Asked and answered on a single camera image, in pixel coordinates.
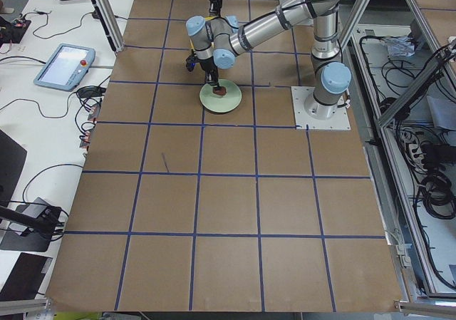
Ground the brown red bun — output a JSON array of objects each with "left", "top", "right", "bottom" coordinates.
[{"left": 212, "top": 86, "right": 227, "bottom": 96}]

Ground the right side frame post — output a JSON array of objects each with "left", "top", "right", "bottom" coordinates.
[{"left": 339, "top": 0, "right": 370, "bottom": 52}]

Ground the black power adapter left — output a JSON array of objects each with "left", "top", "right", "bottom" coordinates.
[{"left": 76, "top": 86, "right": 106, "bottom": 98}]

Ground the light green plate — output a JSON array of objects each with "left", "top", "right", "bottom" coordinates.
[{"left": 199, "top": 79, "right": 242, "bottom": 113}]

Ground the black camera stand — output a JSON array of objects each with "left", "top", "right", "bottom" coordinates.
[{"left": 1, "top": 198, "right": 68, "bottom": 252}]

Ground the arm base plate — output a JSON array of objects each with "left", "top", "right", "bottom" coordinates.
[{"left": 291, "top": 86, "right": 351, "bottom": 131}]

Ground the crumpled white paper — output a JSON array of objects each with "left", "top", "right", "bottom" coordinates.
[{"left": 383, "top": 36, "right": 415, "bottom": 57}]

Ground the aluminium frame post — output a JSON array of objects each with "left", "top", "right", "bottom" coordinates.
[{"left": 91, "top": 0, "right": 125, "bottom": 53}]

